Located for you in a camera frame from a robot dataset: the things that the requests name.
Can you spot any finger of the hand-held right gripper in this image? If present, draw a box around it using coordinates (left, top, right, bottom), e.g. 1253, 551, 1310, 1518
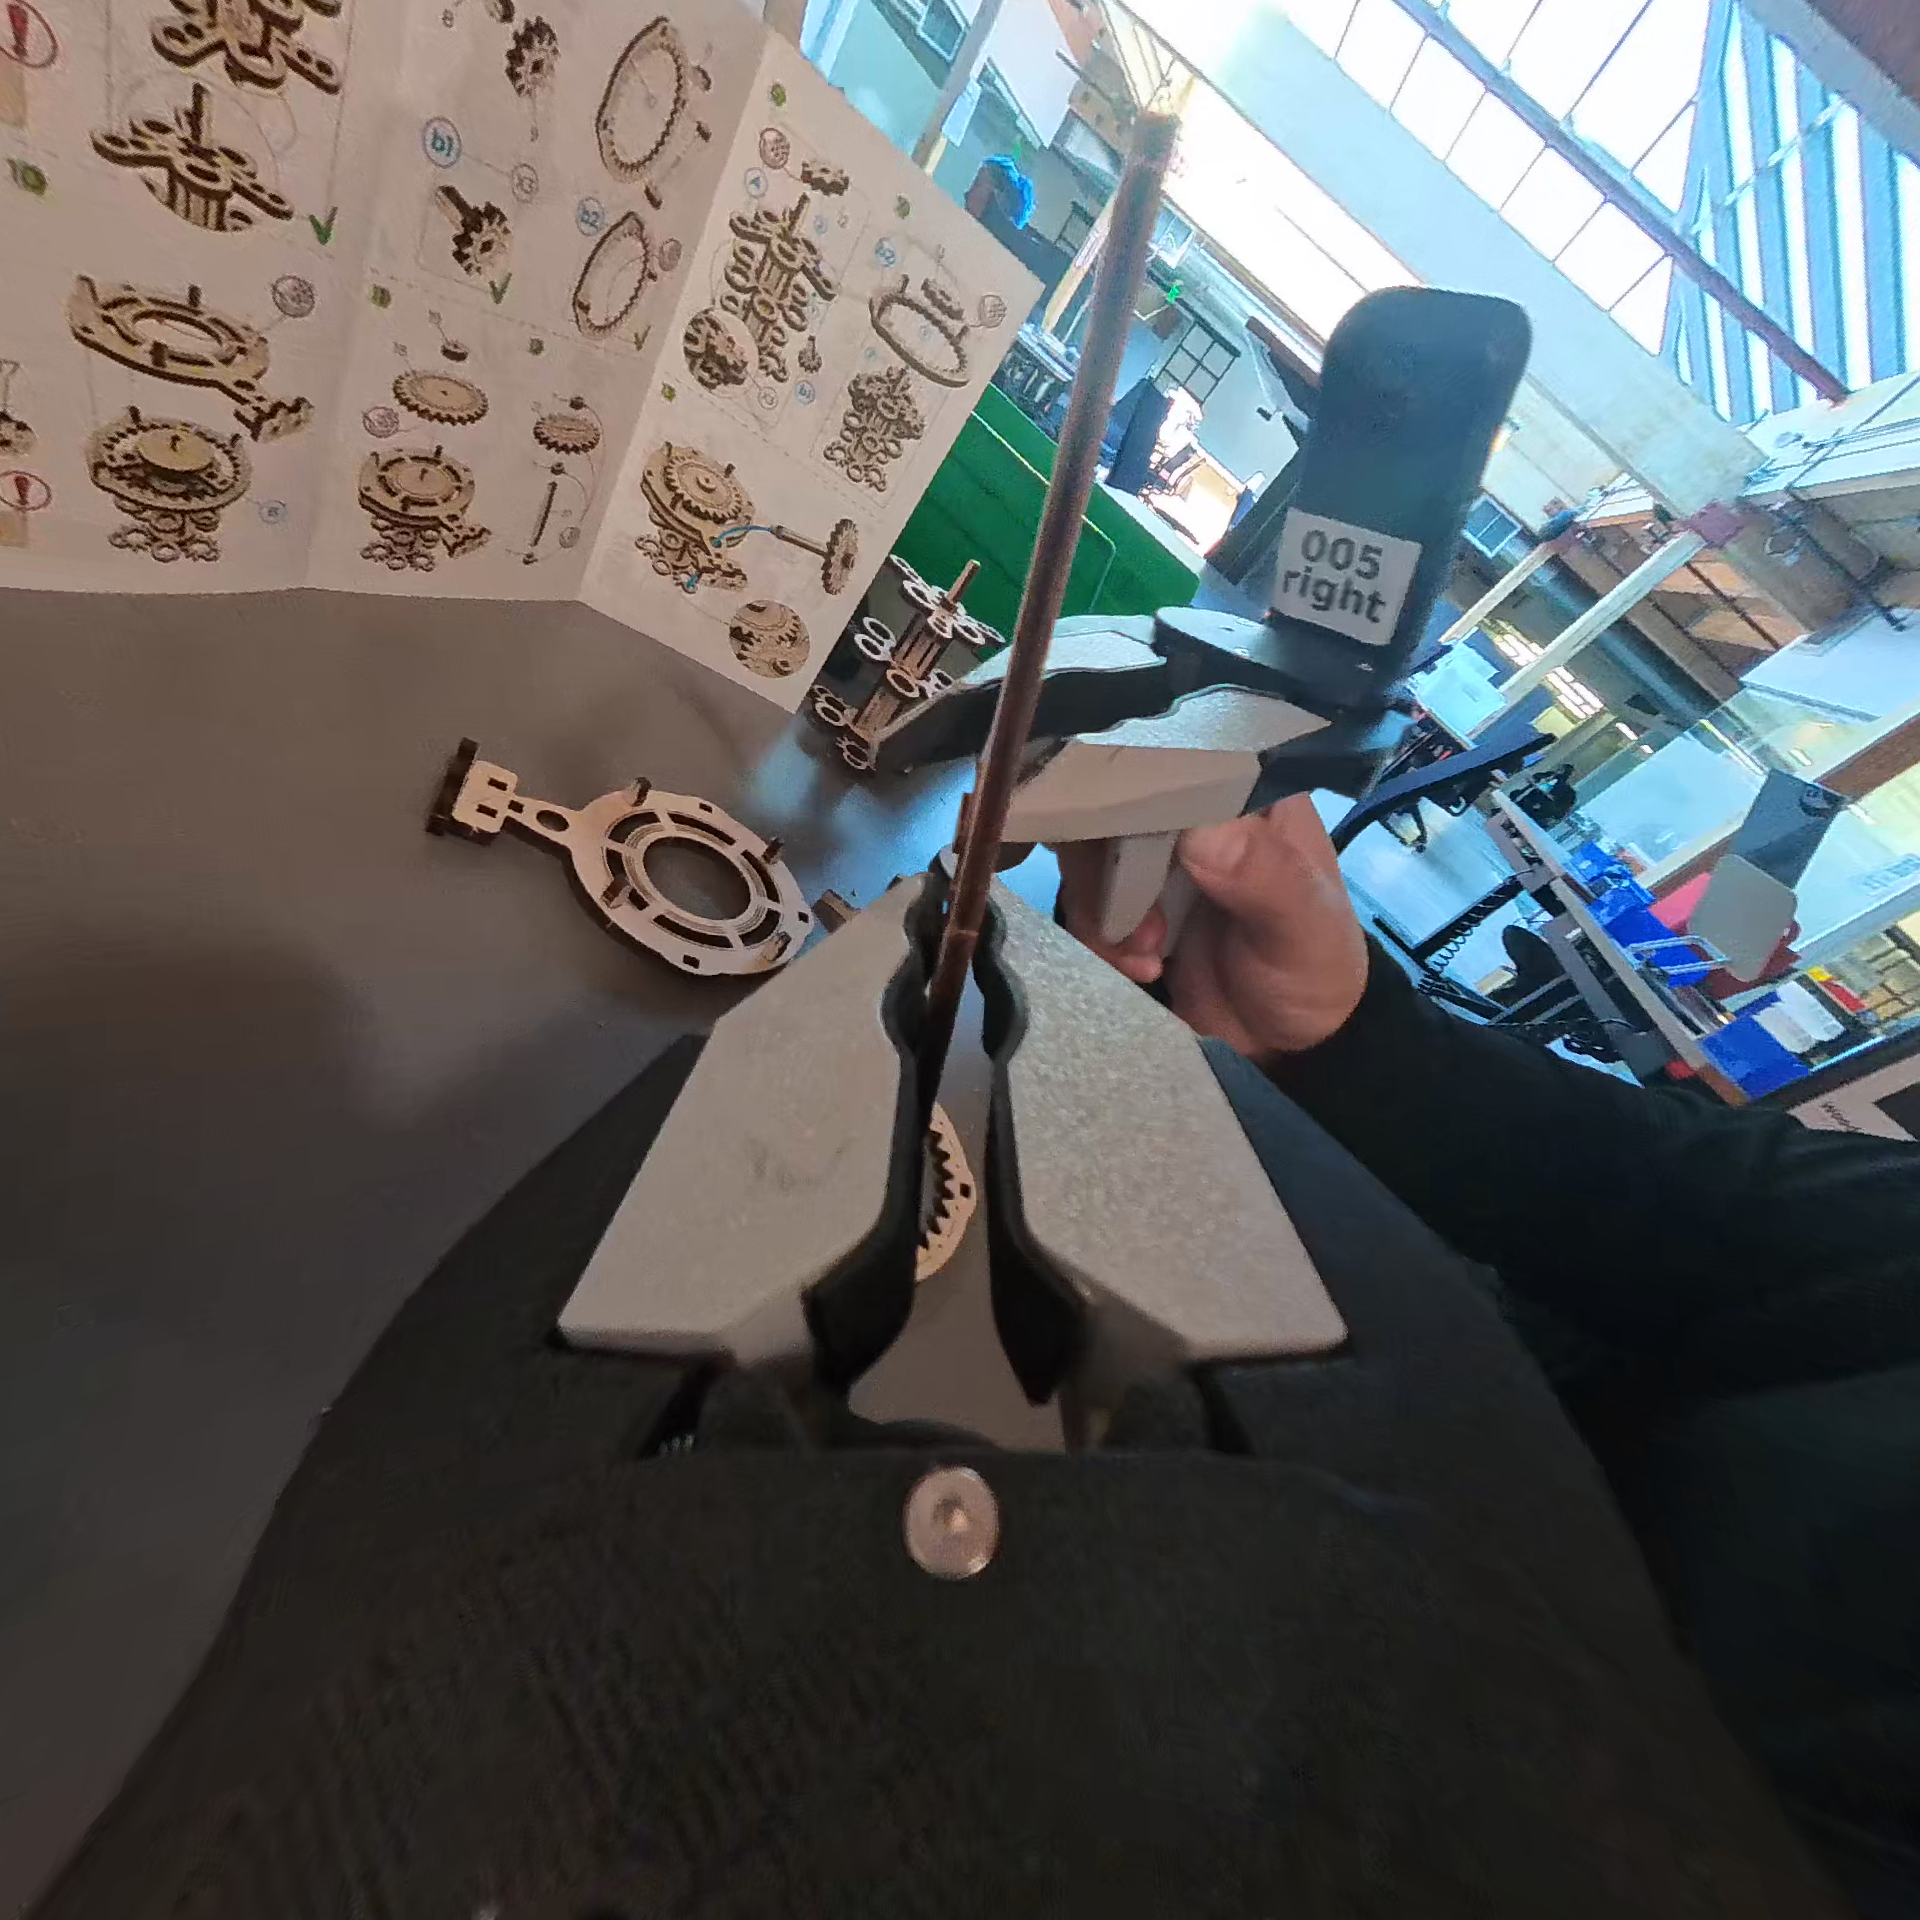
1012, 684, 1333, 950
870, 627, 1189, 777

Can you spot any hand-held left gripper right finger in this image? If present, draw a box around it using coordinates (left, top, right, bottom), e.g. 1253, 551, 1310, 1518
975, 888, 1346, 1450

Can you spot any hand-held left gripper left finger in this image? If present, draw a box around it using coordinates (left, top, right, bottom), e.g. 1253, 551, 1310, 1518
559, 880, 940, 1435

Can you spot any thin wooden part sheet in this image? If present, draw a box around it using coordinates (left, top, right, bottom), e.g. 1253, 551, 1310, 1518
908, 105, 1186, 1118

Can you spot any person's right forearm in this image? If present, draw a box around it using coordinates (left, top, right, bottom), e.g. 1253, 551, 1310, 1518
1275, 930, 1920, 1359

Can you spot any person's right hand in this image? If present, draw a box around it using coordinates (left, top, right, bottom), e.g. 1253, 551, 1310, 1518
1117, 795, 1372, 1065

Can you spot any green sofa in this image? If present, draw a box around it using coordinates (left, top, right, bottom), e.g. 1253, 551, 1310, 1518
901, 382, 1201, 624

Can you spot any desk with blue bins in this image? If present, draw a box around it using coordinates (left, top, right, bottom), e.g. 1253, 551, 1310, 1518
1492, 786, 1800, 1104

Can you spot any folded paper instruction sheet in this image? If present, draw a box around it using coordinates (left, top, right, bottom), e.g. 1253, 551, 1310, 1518
0, 0, 1043, 717

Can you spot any black white marker board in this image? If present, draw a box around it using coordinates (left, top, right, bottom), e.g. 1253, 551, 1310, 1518
1791, 1051, 1920, 1146

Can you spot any wooden ring tower model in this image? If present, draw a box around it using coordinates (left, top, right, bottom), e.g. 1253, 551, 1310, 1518
810, 559, 1008, 772

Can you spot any wooden internal gear ring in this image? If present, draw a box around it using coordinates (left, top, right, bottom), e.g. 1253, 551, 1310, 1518
916, 1109, 981, 1278

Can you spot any wooden ring base plate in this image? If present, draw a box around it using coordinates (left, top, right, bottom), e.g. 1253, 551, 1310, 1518
428, 737, 820, 986

